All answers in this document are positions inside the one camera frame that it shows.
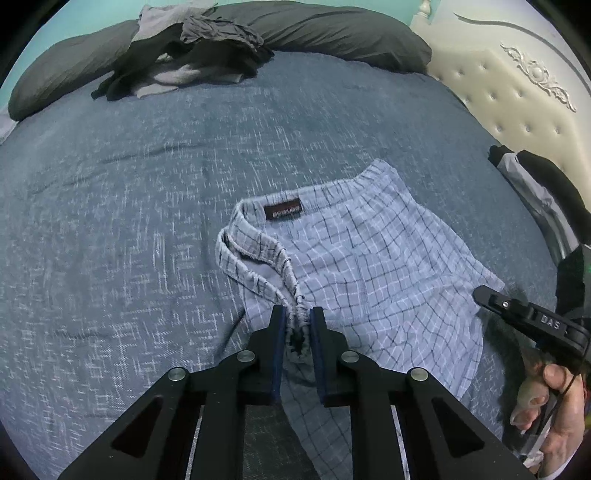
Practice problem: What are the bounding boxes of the long dark grey pillow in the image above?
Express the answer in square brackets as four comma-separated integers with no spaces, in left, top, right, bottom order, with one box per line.
[8,0,432,121]

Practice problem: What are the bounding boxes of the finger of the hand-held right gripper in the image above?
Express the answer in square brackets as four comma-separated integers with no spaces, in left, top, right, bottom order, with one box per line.
[473,285,539,330]

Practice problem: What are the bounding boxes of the cream tufted headboard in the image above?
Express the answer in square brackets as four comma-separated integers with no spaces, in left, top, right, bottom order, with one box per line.
[411,0,591,259]

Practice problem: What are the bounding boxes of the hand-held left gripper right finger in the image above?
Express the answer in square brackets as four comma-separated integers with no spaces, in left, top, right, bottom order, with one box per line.
[309,307,539,480]

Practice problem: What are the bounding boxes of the dark grey crumpled garment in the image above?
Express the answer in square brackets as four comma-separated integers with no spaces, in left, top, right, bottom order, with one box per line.
[180,14,265,49]

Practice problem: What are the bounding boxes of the black folded garment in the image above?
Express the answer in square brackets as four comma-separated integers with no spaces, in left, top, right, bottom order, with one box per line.
[489,144,587,241]

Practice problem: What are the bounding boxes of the person's right hand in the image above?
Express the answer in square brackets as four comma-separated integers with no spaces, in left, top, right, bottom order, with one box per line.
[510,360,591,476]

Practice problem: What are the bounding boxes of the thin black cable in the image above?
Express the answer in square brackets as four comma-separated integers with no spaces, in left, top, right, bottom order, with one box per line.
[540,364,583,432]

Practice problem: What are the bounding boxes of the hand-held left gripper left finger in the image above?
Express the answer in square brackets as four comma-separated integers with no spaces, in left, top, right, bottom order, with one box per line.
[58,305,287,480]

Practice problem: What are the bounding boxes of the blue plaid shorts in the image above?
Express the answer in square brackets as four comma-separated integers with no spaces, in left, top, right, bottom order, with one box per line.
[217,159,518,480]

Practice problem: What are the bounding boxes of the pale grey quilt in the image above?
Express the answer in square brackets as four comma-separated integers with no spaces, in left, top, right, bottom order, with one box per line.
[0,108,19,144]

